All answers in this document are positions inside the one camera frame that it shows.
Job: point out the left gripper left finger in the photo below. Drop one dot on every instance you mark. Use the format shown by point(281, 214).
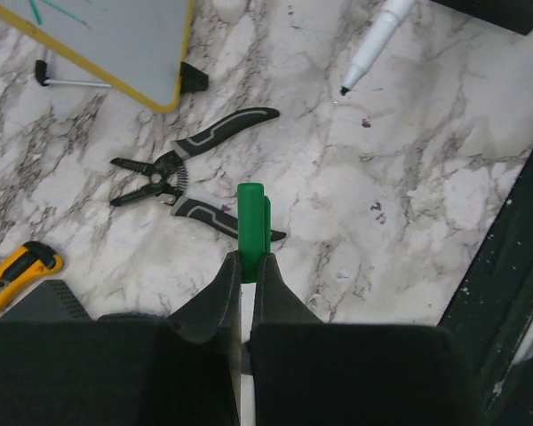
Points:
point(129, 369)

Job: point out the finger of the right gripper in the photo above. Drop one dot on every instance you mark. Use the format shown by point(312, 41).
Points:
point(513, 15)

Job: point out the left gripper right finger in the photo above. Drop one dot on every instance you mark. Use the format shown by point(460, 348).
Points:
point(308, 372)

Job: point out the white whiteboard marker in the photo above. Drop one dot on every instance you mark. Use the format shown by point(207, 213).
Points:
point(391, 16)

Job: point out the green marker cap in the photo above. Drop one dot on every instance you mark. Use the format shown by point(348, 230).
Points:
point(254, 228)

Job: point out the yellow framed whiteboard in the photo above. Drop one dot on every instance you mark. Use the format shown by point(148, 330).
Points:
point(138, 47)

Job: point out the left black pad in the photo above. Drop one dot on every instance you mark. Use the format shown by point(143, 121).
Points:
point(50, 301)

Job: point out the yellow utility knife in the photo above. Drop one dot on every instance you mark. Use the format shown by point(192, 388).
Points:
point(33, 260)

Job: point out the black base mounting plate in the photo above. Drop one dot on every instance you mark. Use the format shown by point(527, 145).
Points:
point(492, 308)

